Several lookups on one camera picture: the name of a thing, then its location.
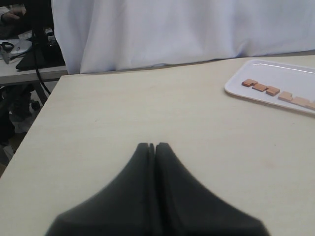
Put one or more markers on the grey side desk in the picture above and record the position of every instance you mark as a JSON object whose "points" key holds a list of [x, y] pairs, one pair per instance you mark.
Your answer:
{"points": [[9, 75]]}

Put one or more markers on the white plastic tray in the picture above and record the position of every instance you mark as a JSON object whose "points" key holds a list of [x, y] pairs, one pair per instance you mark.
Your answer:
{"points": [[297, 80]]}

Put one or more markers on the black scissors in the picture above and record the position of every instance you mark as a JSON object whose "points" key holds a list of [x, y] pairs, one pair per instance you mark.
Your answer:
{"points": [[5, 48]]}

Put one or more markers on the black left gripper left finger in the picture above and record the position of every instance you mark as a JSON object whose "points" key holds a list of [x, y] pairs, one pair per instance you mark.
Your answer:
{"points": [[127, 206]]}

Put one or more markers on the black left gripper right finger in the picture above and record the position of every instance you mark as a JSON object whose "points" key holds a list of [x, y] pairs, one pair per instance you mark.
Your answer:
{"points": [[188, 208]]}

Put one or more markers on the white cloth backdrop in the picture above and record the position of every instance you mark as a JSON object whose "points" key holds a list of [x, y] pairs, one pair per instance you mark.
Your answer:
{"points": [[107, 35]]}

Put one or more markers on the black monitor stand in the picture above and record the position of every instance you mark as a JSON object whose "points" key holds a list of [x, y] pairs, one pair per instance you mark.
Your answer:
{"points": [[45, 51]]}

